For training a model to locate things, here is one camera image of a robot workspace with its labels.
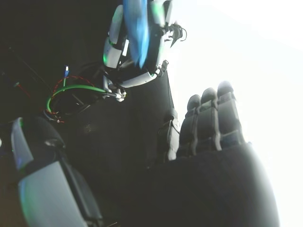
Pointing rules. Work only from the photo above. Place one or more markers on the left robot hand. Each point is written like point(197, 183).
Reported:
point(208, 189)

